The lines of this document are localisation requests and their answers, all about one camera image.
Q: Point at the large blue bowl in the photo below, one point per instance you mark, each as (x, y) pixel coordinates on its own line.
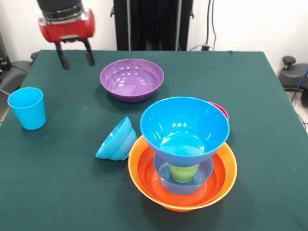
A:
(185, 127)

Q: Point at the blue cup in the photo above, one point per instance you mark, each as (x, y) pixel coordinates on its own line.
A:
(29, 110)

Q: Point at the black office chair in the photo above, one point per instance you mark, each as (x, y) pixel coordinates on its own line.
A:
(14, 72)
(291, 77)

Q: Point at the pink bowl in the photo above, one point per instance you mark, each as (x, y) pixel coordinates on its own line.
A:
(222, 110)

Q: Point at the large orange bowl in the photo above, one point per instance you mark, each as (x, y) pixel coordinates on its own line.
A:
(134, 166)

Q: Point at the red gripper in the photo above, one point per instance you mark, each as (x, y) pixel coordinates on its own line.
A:
(67, 30)

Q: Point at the small light blue bowl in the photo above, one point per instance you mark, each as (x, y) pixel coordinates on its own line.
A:
(118, 142)

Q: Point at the green cup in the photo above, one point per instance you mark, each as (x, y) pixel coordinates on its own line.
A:
(184, 172)

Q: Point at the red-orange bowl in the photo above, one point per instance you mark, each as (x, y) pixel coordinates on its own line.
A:
(144, 175)

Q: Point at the dark green tablecloth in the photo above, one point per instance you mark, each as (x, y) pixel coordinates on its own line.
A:
(250, 96)

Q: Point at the medium blue bowl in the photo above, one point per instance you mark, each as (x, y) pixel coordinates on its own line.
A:
(161, 178)

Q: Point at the purple bowl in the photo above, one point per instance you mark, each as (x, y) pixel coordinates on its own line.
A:
(130, 79)

